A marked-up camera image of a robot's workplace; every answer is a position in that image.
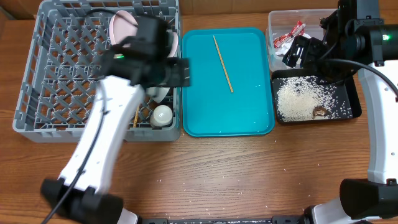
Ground long wooden chopstick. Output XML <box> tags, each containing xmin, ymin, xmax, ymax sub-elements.
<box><xmin>213</xmin><ymin>35</ymin><xmax>234</xmax><ymax>93</ymax></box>

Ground white rice pile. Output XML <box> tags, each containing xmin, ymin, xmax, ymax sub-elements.
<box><xmin>272</xmin><ymin>76</ymin><xmax>353</xmax><ymax>123</ymax></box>

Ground white paper cup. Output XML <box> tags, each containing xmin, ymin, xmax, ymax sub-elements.
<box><xmin>150</xmin><ymin>105</ymin><xmax>173</xmax><ymax>128</ymax></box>

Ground short-looking wooden chopstick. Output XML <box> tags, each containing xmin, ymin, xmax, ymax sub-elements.
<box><xmin>132</xmin><ymin>104</ymin><xmax>140</xmax><ymax>128</ymax></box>

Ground pink bowl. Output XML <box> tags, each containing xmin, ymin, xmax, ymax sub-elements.
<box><xmin>168</xmin><ymin>31</ymin><xmax>178</xmax><ymax>58</ymax></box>

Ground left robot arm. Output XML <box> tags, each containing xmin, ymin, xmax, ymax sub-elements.
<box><xmin>40</xmin><ymin>16</ymin><xmax>190</xmax><ymax>223</ymax></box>

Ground white napkin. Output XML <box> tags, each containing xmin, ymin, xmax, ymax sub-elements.
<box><xmin>273</xmin><ymin>33</ymin><xmax>311</xmax><ymax>57</ymax></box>

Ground large pink plate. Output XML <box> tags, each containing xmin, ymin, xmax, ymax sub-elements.
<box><xmin>109</xmin><ymin>10</ymin><xmax>137</xmax><ymax>45</ymax></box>

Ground teal plastic serving tray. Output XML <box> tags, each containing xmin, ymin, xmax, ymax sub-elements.
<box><xmin>182</xmin><ymin>27</ymin><xmax>275</xmax><ymax>137</ymax></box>

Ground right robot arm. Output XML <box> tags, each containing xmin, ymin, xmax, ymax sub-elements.
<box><xmin>283</xmin><ymin>0</ymin><xmax>397</xmax><ymax>224</ymax></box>

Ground red snack wrapper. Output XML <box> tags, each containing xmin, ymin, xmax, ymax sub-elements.
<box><xmin>273</xmin><ymin>21</ymin><xmax>306</xmax><ymax>48</ymax></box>

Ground black rectangular tray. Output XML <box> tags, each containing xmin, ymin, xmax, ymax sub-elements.
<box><xmin>271</xmin><ymin>69</ymin><xmax>362</xmax><ymax>124</ymax></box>

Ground grey bowl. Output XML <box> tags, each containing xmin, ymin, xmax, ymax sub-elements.
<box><xmin>146</xmin><ymin>87</ymin><xmax>170</xmax><ymax>103</ymax></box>

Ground brown food scrap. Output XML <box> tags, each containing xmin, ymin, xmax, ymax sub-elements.
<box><xmin>312</xmin><ymin>106</ymin><xmax>329</xmax><ymax>119</ymax></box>

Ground grey plastic dish rack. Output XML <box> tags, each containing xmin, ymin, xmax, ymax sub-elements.
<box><xmin>12</xmin><ymin>0</ymin><xmax>181</xmax><ymax>142</ymax></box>

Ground clear plastic storage bin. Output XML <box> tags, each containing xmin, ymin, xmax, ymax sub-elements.
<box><xmin>266</xmin><ymin>9</ymin><xmax>335</xmax><ymax>72</ymax></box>

